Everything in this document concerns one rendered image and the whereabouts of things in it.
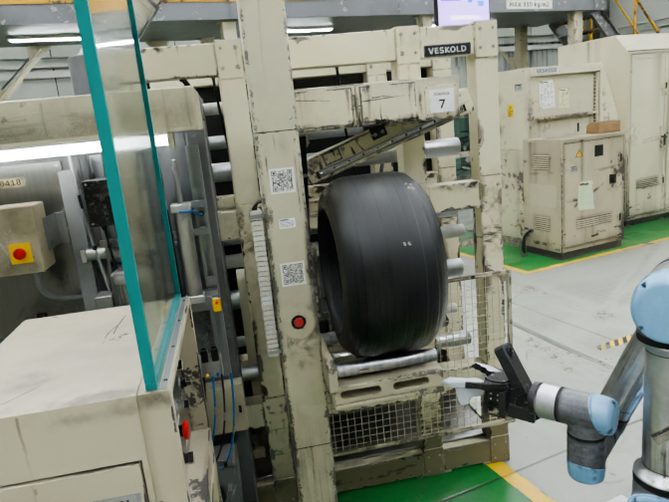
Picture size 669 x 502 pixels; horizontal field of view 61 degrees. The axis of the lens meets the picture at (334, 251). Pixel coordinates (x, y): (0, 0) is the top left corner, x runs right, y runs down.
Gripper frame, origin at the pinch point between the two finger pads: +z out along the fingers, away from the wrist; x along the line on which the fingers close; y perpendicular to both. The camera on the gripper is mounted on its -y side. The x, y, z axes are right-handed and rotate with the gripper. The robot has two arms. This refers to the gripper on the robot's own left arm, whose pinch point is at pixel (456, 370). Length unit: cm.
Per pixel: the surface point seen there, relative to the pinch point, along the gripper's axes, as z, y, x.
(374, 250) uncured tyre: 31.2, -25.6, 9.3
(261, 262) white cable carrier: 67, -20, -1
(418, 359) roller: 31.2, 11.7, 32.9
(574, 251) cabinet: 133, 32, 502
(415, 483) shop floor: 70, 94, 94
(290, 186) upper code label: 59, -43, 4
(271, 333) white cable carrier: 66, 3, 2
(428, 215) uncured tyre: 23.7, -34.8, 25.4
